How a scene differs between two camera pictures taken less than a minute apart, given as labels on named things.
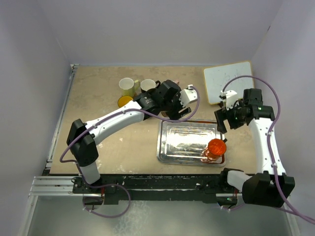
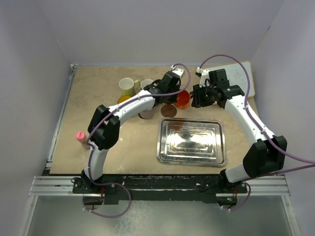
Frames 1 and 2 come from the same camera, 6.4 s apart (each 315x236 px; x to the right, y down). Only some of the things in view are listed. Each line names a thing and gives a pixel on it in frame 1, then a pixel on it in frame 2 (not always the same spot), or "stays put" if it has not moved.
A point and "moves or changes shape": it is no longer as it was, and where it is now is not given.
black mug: (149, 84) stays put
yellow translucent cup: (123, 100) stays put
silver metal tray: (181, 143) stays put
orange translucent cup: (216, 148) moves or changes shape
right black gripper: (223, 114) -> (198, 102)
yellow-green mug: (129, 87) stays put
